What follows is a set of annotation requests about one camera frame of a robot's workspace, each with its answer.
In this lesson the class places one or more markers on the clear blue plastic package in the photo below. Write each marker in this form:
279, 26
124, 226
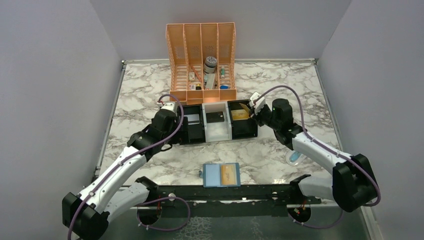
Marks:
293, 158

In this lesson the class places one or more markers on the black credit card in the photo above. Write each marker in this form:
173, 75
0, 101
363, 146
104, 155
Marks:
215, 117

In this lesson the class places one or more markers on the white middle card bin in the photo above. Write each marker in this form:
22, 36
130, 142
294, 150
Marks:
219, 131

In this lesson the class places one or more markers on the silver credit card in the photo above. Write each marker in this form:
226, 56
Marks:
193, 119

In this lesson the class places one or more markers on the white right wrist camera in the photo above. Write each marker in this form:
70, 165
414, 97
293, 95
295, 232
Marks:
256, 103

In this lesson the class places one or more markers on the black left card bin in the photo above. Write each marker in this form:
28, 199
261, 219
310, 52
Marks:
192, 134

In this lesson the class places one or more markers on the grey round jar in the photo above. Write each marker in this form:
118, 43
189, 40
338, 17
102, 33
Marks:
210, 64

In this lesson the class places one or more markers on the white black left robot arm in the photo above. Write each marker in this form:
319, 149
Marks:
85, 214

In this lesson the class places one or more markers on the black card bin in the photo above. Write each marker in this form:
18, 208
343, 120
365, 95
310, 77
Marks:
241, 129
192, 134

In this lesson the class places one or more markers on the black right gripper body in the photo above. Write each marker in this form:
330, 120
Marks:
265, 117

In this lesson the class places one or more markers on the gold credit card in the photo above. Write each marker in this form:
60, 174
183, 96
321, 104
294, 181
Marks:
239, 114

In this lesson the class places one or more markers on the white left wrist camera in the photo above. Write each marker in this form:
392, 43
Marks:
171, 107

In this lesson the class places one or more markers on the green white small tube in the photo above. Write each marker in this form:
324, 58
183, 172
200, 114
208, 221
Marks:
223, 72

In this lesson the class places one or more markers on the orange plastic file organizer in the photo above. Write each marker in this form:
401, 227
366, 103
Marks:
188, 45

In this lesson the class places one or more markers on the blue leather card holder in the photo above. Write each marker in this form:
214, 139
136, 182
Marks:
211, 175

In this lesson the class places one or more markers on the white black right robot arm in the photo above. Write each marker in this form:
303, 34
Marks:
352, 183

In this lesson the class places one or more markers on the black right card bin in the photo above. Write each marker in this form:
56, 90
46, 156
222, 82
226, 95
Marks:
241, 129

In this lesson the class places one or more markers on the black metal base rail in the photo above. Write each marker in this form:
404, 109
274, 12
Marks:
251, 200

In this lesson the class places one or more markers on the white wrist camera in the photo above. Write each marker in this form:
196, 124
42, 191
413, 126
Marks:
256, 103
171, 107

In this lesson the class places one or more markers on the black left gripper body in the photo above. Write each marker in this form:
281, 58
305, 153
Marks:
170, 141

